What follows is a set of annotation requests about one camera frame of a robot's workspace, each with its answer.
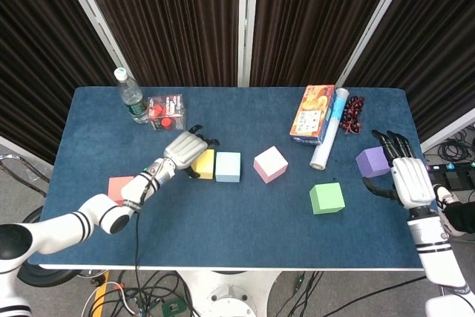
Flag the black trouser leg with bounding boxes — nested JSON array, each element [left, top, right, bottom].
[[443, 200, 475, 236]]

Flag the purple cube block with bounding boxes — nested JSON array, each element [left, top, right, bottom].
[[355, 146, 391, 178]]

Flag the dark brown pleated curtain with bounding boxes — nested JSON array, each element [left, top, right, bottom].
[[249, 0, 402, 88], [343, 0, 475, 143], [76, 0, 241, 88], [0, 0, 119, 164]]

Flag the pink cube block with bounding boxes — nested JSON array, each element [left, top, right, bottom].
[[253, 146, 289, 184]]

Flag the clear plastic water bottle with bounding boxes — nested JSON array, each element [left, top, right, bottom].
[[113, 67, 150, 125]]

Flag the white black sneaker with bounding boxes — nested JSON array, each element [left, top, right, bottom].
[[433, 184, 467, 237]]

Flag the red cube block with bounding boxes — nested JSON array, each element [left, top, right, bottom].
[[108, 176, 135, 206]]

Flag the yellow cube block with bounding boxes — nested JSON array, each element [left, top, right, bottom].
[[190, 148, 216, 180]]

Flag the green cube block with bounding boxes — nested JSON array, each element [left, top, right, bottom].
[[309, 182, 347, 216]]

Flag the clear box with red stoppers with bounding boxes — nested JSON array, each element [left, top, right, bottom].
[[147, 94, 187, 132]]

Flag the blue orange cookie box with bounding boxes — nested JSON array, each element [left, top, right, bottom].
[[289, 84, 338, 146]]

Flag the white table frame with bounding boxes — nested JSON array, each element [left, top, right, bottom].
[[39, 264, 426, 272]]

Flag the black cable coil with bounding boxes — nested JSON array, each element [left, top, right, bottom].
[[437, 138, 475, 164]]

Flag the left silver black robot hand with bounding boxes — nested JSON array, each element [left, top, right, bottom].
[[163, 125, 220, 180]]

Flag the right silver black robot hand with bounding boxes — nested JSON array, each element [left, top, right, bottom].
[[362, 129, 436, 210]]

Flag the dark red grape bunch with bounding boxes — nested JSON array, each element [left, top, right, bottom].
[[338, 96, 365, 136]]

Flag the plastic wrap roll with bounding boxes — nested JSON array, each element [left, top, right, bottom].
[[309, 88, 350, 171]]

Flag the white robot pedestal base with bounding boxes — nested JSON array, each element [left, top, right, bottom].
[[177, 270, 283, 317]]

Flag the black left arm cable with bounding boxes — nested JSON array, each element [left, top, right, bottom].
[[132, 168, 164, 317]]

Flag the green socket box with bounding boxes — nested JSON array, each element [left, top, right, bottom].
[[162, 300, 185, 316]]

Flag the light blue cube block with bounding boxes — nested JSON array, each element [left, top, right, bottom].
[[214, 151, 242, 183]]

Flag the white partition post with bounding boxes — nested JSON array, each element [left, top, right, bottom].
[[421, 108, 475, 153], [55, 0, 135, 79], [335, 0, 416, 90], [237, 0, 260, 88]]

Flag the tangled floor cables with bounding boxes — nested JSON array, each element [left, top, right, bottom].
[[81, 270, 201, 317]]

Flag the blue fabric table cover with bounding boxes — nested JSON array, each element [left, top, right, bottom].
[[27, 85, 442, 270]]

